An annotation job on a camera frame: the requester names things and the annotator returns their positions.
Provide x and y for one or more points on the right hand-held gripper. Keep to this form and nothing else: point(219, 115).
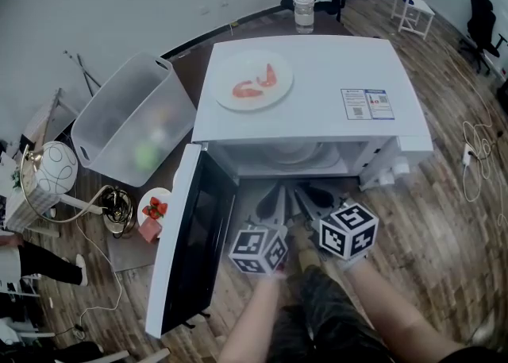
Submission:
point(349, 230)

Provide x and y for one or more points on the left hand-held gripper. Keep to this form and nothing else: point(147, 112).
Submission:
point(254, 248)

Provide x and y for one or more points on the white round plate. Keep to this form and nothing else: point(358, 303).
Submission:
point(297, 153)

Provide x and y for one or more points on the white microwave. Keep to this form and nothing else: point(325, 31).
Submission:
point(317, 75)

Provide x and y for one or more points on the person's left forearm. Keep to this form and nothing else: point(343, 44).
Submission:
point(254, 317)

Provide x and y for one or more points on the person's right forearm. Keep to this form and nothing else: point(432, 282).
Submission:
point(397, 310)

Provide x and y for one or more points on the person's tan shoe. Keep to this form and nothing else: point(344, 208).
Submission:
point(309, 252)

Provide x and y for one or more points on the person's dark shorts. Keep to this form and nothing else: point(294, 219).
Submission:
point(329, 313)

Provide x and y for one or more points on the white plate with strawberries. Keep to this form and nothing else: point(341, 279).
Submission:
point(158, 194)

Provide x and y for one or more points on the bunch of red strawberries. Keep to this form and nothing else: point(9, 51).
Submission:
point(155, 208)

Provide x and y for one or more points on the pink meat block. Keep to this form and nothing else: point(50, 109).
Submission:
point(150, 230)

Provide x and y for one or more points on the orange shrimp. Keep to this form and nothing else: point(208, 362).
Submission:
point(270, 75)
point(247, 90)

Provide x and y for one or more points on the green vegetable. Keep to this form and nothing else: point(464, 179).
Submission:
point(147, 156)

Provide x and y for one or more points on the white plate with shrimps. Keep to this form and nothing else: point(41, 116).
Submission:
point(242, 63)

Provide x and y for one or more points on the white power strip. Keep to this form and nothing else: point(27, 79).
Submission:
point(468, 154)

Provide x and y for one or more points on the dark wooden table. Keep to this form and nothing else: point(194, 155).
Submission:
point(186, 71)

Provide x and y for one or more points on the translucent plastic storage bin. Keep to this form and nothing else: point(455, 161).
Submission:
point(107, 123)

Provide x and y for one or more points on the glass jar with lid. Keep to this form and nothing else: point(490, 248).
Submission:
point(304, 14)

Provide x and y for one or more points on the white wooden chair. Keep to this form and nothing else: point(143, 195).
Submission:
point(418, 8)

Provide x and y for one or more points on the white globe desk lamp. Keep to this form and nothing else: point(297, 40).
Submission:
point(57, 167)

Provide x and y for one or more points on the black tripod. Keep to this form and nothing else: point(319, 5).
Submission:
point(85, 75)

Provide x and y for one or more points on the white table with checkered cloth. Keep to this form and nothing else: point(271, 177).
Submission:
point(24, 206)

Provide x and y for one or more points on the small potted plant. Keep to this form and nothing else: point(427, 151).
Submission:
point(16, 179)

